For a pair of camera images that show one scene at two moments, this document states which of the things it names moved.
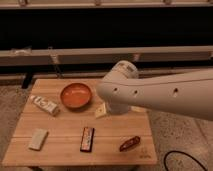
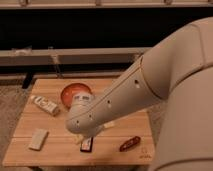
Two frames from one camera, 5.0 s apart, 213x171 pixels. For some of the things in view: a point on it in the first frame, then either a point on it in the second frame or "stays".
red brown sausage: (134, 141) stays
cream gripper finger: (100, 110) → (78, 138)
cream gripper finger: (138, 108) → (109, 124)
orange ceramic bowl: (75, 95) stays
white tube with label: (51, 107) stays
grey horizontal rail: (107, 56) stays
